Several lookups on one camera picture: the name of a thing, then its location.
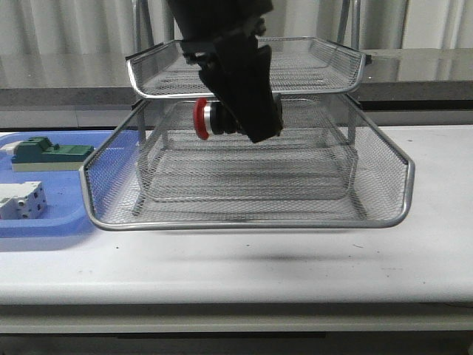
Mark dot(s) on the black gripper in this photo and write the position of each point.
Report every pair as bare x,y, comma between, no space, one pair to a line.
221,36

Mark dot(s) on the red emergency push button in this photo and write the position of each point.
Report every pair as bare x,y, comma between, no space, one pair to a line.
212,118

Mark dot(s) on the silver mesh top tray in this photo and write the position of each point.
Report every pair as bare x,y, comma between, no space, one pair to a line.
299,65

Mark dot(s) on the blue plastic tray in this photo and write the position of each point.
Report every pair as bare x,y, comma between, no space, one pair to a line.
65,213

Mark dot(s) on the green electrical terminal block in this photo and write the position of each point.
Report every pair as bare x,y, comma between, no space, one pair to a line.
40,154

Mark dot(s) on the small white component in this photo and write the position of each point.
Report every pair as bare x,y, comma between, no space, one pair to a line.
10,148

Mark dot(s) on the white circuit breaker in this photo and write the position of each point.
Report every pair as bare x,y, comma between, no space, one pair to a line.
22,200

